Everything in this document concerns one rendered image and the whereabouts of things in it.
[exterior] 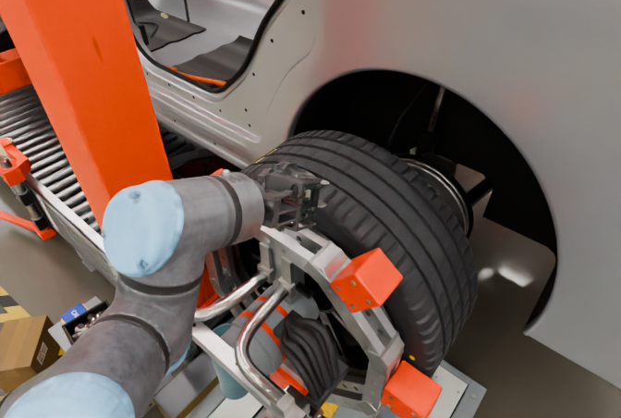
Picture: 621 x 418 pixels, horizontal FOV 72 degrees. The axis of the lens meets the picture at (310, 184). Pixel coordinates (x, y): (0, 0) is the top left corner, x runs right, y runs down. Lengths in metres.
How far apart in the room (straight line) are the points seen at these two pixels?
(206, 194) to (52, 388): 0.22
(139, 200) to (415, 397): 0.67
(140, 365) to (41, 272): 2.13
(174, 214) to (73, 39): 0.50
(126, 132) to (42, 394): 0.66
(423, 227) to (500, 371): 1.27
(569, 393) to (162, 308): 1.84
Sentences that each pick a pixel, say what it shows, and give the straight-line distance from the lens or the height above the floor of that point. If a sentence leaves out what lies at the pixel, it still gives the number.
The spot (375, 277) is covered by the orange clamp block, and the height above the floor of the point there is 1.15.
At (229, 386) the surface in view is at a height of 0.57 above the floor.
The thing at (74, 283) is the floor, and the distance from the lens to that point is 2.42.
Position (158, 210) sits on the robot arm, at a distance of 0.44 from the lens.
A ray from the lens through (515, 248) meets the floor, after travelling 2.51.
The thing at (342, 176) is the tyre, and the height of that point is 1.18.
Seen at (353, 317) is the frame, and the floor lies 1.04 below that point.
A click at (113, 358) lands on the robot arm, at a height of 1.38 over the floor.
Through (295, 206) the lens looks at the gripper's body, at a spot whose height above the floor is 1.32.
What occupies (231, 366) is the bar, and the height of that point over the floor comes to 0.98.
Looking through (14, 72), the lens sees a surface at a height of 0.61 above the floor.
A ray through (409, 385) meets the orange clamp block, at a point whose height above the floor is 0.88.
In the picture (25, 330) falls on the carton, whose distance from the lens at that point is 2.12.
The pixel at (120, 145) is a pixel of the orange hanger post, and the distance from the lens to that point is 0.99.
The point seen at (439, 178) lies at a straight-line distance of 1.18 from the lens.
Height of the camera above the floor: 1.73
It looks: 41 degrees down
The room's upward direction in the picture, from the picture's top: straight up
